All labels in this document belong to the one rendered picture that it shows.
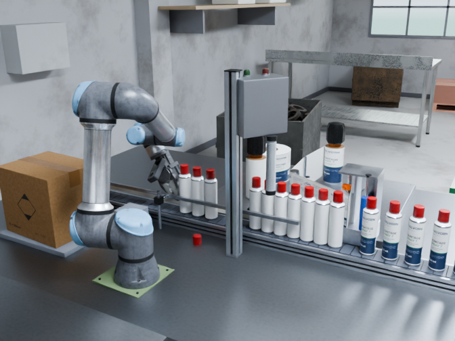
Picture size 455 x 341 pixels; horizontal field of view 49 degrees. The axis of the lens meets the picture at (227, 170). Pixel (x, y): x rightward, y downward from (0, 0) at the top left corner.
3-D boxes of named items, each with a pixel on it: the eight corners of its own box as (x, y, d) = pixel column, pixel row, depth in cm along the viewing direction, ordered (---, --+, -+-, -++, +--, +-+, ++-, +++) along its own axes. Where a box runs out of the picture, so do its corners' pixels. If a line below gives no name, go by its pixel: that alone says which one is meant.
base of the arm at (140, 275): (168, 273, 170) (168, 247, 167) (139, 294, 158) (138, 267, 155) (135, 260, 177) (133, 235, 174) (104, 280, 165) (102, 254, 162)
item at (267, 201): (277, 229, 191) (277, 178, 184) (271, 235, 187) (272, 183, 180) (264, 226, 193) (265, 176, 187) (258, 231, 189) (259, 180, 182)
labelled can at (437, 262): (445, 266, 164) (454, 209, 157) (443, 273, 159) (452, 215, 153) (428, 262, 166) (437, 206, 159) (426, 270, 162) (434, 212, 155)
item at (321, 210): (330, 241, 181) (333, 188, 175) (325, 247, 177) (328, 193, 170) (315, 237, 184) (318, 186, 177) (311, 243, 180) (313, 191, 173)
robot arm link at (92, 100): (109, 254, 158) (114, 80, 152) (65, 249, 160) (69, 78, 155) (123, 245, 170) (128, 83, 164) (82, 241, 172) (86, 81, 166)
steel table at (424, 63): (286, 117, 758) (288, 44, 723) (432, 133, 660) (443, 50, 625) (264, 128, 694) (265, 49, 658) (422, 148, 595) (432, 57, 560)
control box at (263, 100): (288, 132, 169) (289, 76, 163) (243, 139, 162) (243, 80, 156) (272, 126, 178) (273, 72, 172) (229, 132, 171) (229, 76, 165)
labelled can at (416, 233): (421, 261, 167) (429, 204, 160) (419, 268, 163) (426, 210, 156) (405, 257, 169) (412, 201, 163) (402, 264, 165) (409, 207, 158)
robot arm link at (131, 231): (147, 262, 158) (145, 223, 153) (107, 257, 160) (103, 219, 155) (158, 243, 169) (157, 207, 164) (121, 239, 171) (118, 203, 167)
